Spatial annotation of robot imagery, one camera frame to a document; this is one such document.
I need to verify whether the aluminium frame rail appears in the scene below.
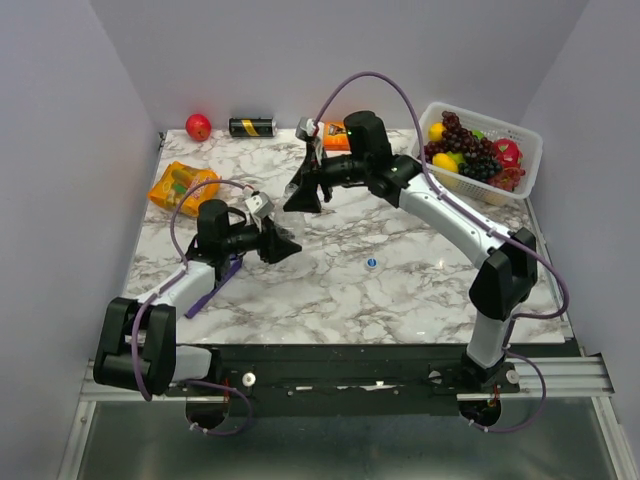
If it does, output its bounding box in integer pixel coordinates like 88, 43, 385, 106
457, 355, 615, 402

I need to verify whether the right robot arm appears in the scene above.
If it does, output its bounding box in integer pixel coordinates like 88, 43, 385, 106
284, 111, 538, 392

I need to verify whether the purple toothpaste box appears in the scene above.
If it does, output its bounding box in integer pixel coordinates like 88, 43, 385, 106
185, 256, 244, 319

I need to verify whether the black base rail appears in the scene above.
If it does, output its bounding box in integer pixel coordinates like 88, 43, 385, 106
102, 342, 585, 418

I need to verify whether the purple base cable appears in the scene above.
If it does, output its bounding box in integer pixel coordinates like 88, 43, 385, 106
185, 379, 257, 437
467, 349, 550, 434

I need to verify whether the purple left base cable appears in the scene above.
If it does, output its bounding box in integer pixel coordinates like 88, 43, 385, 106
185, 379, 257, 437

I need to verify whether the orange razor box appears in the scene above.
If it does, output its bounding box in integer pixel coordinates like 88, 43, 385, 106
322, 121, 350, 152

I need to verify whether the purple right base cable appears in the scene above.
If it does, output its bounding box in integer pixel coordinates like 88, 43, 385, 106
467, 349, 550, 434

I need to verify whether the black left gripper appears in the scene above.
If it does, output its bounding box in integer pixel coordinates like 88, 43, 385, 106
222, 214, 303, 264

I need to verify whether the red apple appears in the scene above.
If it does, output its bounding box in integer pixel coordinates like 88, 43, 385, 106
185, 113, 212, 142

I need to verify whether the orange snack bag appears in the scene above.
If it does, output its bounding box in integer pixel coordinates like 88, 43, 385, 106
147, 161, 220, 217

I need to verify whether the pink dragon fruit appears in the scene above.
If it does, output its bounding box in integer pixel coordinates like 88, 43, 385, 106
492, 138, 523, 169

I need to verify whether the yellow lemon upper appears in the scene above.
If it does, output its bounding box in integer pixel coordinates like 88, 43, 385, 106
428, 122, 446, 142

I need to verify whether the clear unlabelled plastic bottle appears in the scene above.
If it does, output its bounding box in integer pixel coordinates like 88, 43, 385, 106
273, 183, 306, 244

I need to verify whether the black drink can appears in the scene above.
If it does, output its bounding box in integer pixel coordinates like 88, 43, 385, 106
228, 118, 277, 138

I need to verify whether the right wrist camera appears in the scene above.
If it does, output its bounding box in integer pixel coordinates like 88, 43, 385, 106
295, 117, 322, 142

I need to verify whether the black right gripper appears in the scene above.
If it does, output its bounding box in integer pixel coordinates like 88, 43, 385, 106
283, 142, 370, 215

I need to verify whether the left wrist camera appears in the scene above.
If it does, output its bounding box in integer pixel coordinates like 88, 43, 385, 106
245, 192, 275, 220

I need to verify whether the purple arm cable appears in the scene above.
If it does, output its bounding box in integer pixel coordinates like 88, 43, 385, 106
312, 70, 571, 351
130, 179, 256, 403

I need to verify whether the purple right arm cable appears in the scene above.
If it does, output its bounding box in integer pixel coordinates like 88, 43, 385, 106
312, 70, 571, 351

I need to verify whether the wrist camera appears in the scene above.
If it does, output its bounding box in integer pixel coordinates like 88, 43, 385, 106
295, 117, 322, 142
245, 192, 275, 220

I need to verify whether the white plastic basket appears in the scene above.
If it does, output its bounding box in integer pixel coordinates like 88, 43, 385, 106
408, 102, 543, 206

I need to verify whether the red lychee cluster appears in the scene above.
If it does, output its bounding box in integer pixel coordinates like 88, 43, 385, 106
489, 167, 526, 192

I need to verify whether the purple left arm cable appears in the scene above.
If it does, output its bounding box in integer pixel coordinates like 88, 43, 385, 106
130, 179, 256, 403

